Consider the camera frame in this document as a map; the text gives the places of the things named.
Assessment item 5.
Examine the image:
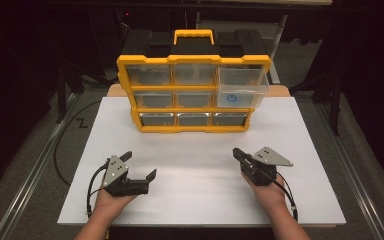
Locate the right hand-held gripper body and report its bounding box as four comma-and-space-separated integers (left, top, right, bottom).
241, 146, 294, 187

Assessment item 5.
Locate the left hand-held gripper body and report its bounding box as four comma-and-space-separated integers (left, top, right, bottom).
100, 154, 151, 198

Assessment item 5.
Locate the clear plastic organizer drawer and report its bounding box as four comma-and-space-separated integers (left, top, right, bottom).
215, 64, 270, 109

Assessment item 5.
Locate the yellow and black organizer cabinet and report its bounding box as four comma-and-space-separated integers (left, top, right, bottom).
116, 29, 272, 134

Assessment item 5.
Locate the person's left hand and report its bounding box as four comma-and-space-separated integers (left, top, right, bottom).
94, 187, 138, 219

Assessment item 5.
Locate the person's right hand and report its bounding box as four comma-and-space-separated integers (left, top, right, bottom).
241, 173, 288, 211

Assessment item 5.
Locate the black metal stand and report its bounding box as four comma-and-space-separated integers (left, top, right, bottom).
329, 73, 343, 137

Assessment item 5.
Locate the set of clear plastic drawers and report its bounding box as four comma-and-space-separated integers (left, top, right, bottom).
126, 63, 249, 127

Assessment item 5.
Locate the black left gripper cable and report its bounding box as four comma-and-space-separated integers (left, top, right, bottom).
85, 162, 109, 219

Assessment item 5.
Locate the black floor cable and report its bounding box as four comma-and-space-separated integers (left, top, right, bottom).
53, 99, 103, 187

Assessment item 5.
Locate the metal floor rail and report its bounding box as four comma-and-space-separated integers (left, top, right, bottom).
309, 96, 384, 240
0, 93, 81, 240

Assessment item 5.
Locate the white metal post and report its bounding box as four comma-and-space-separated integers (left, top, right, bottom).
269, 14, 288, 85

